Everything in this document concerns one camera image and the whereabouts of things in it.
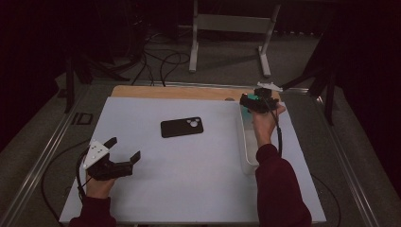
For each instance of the metal floor rail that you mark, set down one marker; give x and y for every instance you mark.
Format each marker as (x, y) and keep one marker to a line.
(38, 167)
(343, 164)

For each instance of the black tripod stand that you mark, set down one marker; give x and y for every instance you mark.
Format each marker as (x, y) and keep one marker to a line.
(327, 88)
(71, 82)

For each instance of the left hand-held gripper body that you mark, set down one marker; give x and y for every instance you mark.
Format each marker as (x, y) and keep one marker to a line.
(101, 168)

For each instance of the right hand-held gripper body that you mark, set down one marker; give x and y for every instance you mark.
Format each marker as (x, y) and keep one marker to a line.
(264, 102)

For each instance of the person's left hand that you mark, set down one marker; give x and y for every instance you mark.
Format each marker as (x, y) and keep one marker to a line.
(99, 189)

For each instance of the person's right hand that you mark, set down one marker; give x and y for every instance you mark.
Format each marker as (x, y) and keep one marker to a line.
(265, 126)

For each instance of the white table mat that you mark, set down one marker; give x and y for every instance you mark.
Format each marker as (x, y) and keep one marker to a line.
(189, 176)

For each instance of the black phone case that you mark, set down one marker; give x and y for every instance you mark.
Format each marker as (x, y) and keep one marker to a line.
(179, 127)

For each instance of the white plastic bin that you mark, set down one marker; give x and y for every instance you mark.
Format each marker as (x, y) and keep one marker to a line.
(249, 148)

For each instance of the white metal stand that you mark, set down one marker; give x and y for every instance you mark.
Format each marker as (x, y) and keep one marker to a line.
(233, 23)

